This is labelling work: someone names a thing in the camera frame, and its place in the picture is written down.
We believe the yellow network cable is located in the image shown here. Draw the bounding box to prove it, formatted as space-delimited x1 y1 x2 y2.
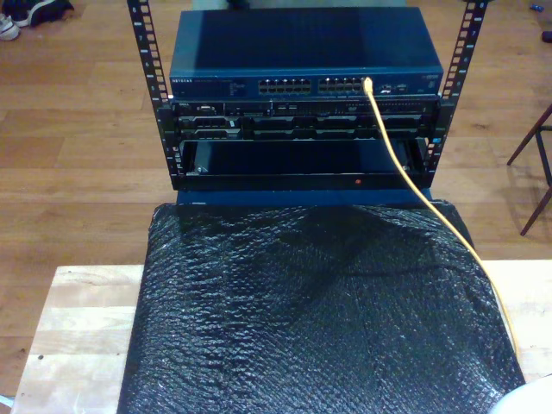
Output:
363 76 522 358

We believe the blue rack base board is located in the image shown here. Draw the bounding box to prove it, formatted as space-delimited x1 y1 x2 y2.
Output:
175 188 434 208

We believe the black bubble wrap mat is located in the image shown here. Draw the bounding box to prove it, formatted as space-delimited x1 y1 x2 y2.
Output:
116 200 528 414

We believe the dark wooden stool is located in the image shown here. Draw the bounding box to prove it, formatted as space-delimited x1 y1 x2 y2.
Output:
506 103 552 236

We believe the dark blue sneaker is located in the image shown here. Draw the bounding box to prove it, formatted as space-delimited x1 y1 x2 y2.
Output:
10 0 74 28

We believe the white sneaker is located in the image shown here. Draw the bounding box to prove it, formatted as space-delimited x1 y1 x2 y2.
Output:
0 12 22 42

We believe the blue network switch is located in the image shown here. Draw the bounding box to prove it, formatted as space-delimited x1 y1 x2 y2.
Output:
169 7 444 101

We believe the black server rack frame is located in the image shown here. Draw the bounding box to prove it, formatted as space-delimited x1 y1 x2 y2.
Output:
126 0 491 193

